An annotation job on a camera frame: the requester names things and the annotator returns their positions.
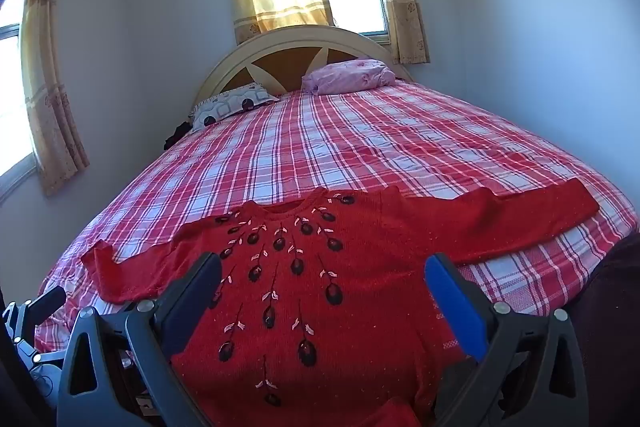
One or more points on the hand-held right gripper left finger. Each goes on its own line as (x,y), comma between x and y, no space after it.
(192,304)

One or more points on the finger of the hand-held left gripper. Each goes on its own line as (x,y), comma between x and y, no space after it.
(50,298)

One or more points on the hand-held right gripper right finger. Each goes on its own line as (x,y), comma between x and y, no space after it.
(456,302)

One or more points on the red knitted sweater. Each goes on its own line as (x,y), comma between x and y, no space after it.
(380,257)

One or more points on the dark maroon cloth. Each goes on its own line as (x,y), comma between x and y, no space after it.
(610,307)

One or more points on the red plaid bed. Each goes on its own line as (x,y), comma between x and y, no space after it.
(360,142)

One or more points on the white patterned pillow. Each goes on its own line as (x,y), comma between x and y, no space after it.
(227,104)

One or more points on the pink pillow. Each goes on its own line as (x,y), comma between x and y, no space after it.
(350,76)

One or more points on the cream wooden headboard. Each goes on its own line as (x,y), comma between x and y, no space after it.
(295,62)

